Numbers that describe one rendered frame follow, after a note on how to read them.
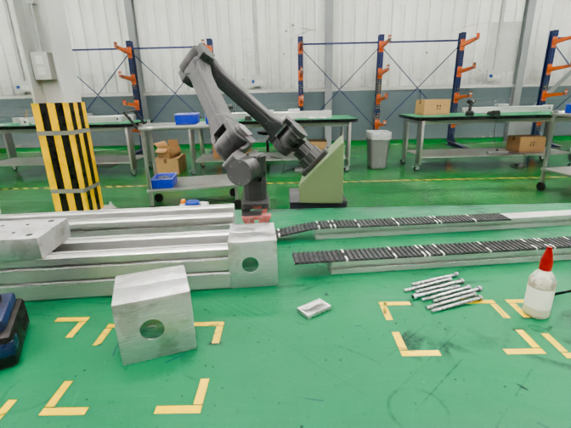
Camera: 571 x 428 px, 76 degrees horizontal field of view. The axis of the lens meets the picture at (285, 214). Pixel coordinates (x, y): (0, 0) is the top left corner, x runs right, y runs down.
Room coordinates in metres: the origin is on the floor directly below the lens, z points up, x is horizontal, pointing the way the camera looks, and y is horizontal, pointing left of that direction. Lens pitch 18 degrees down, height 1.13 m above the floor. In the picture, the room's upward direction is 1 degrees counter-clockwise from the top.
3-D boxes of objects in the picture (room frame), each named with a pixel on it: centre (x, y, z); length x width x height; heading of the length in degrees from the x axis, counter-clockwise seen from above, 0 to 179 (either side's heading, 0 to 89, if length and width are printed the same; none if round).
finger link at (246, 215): (0.83, 0.07, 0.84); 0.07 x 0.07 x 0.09; 4
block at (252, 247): (0.68, 0.07, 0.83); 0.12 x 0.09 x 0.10; 5
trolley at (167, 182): (3.82, 1.01, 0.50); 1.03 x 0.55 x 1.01; 101
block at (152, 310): (0.48, 0.20, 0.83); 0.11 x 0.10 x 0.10; 20
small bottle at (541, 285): (0.51, -0.40, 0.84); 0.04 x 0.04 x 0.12
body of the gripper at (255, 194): (0.86, 0.07, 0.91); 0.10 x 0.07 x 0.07; 4
